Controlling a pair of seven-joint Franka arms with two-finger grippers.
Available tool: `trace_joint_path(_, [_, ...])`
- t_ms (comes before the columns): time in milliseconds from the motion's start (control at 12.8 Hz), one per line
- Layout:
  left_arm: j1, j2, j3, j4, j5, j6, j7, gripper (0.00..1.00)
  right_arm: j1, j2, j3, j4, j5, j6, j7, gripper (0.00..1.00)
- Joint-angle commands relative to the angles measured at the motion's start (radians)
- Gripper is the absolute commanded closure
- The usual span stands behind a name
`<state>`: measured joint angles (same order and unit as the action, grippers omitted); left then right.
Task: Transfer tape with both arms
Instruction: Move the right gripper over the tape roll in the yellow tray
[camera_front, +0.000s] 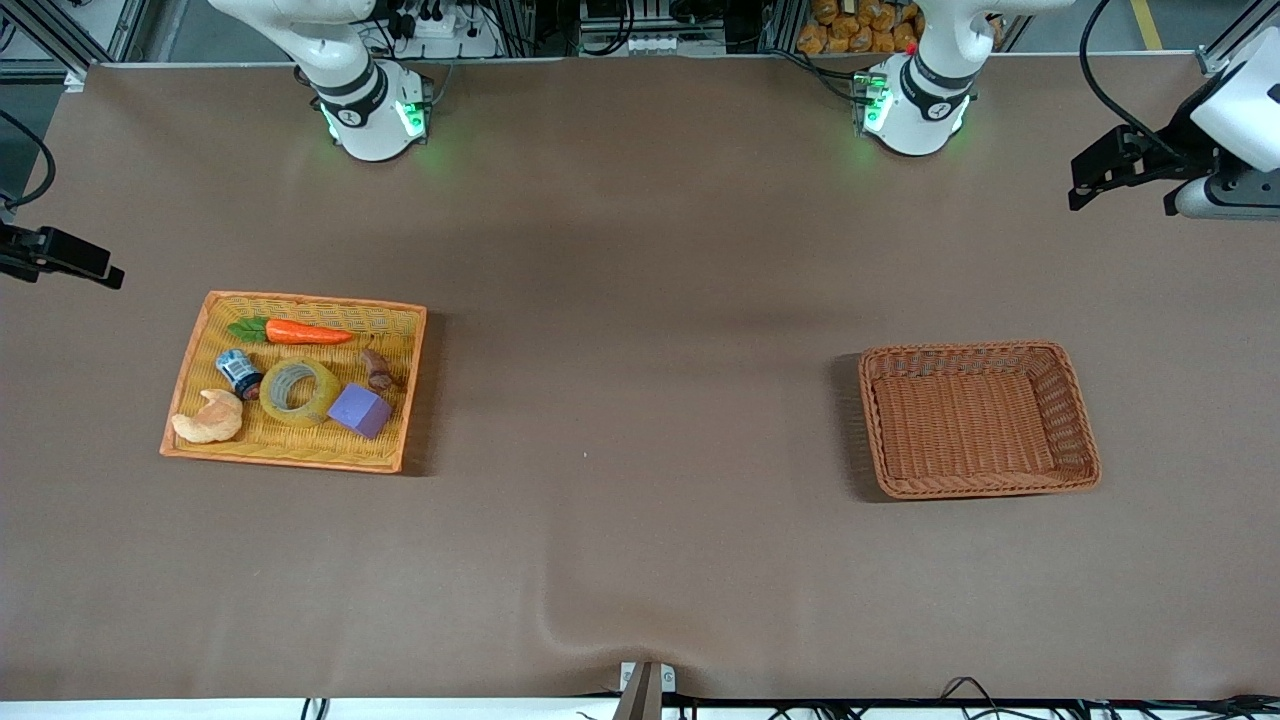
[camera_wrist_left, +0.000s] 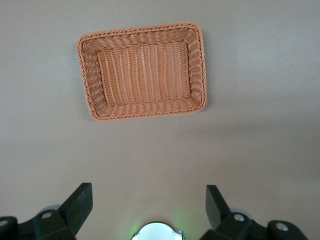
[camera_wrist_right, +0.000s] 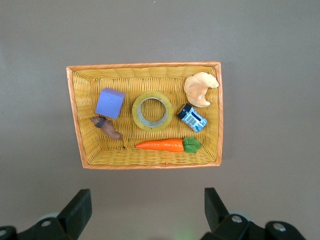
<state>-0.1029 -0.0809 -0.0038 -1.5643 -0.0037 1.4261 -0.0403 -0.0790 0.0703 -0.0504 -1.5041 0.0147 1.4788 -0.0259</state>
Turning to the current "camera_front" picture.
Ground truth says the yellow clear tape roll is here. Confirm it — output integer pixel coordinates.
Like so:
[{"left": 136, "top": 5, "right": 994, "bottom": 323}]
[{"left": 260, "top": 358, "right": 343, "bottom": 429}]

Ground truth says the bag of orange breads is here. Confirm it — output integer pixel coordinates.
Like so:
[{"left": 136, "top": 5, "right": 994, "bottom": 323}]
[{"left": 797, "top": 0, "right": 923, "bottom": 56}]

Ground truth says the toy croissant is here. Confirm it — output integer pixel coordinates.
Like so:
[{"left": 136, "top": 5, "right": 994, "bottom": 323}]
[{"left": 170, "top": 388, "right": 245, "bottom": 445}]

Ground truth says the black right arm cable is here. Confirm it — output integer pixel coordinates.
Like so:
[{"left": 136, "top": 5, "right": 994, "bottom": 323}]
[{"left": 0, "top": 108, "right": 56, "bottom": 211}]

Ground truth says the yellow wicker tray orange rim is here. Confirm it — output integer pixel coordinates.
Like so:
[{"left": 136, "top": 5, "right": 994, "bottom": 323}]
[{"left": 158, "top": 290, "right": 429, "bottom": 475}]

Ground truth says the brown table cover sheet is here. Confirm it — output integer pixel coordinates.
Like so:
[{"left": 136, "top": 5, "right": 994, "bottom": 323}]
[{"left": 0, "top": 52, "right": 1280, "bottom": 701}]

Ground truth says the brown wicker basket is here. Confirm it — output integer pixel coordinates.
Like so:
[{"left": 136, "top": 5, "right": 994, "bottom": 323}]
[{"left": 857, "top": 341, "right": 1103, "bottom": 501}]

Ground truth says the aluminium frame strut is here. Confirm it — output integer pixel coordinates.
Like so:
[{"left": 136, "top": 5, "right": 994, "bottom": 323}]
[
  {"left": 0, "top": 0, "right": 151, "bottom": 93},
  {"left": 1195, "top": 0, "right": 1280, "bottom": 79}
]

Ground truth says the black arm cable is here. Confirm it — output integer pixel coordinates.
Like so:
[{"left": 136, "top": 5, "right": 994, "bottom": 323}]
[
  {"left": 1078, "top": 0, "right": 1186, "bottom": 156},
  {"left": 0, "top": 108, "right": 56, "bottom": 211}
]

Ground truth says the purple foam cube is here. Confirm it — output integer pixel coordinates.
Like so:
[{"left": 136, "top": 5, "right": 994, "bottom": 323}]
[{"left": 327, "top": 382, "right": 393, "bottom": 441}]

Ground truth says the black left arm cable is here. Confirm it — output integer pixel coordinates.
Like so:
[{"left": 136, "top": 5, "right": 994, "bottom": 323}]
[{"left": 1078, "top": 0, "right": 1186, "bottom": 156}]

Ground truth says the small blue labelled jar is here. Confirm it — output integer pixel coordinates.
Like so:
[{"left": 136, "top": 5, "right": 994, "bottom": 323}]
[{"left": 215, "top": 348, "right": 265, "bottom": 401}]

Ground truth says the white power strip with plugs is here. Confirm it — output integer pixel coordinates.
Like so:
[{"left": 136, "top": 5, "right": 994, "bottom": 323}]
[{"left": 395, "top": 0, "right": 501, "bottom": 59}]

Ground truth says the orange toy carrot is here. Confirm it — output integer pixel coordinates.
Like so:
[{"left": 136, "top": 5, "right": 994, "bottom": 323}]
[{"left": 227, "top": 316, "right": 355, "bottom": 347}]

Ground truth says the narrow white power strip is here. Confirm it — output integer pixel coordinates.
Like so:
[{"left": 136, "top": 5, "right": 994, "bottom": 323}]
[{"left": 625, "top": 33, "right": 726, "bottom": 56}]

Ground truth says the brown toy root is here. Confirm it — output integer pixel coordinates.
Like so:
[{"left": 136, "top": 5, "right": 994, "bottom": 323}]
[{"left": 360, "top": 340, "right": 401, "bottom": 393}]

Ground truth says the metal camera stand bracket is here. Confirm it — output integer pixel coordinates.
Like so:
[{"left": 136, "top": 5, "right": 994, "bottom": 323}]
[{"left": 612, "top": 660, "right": 678, "bottom": 720}]

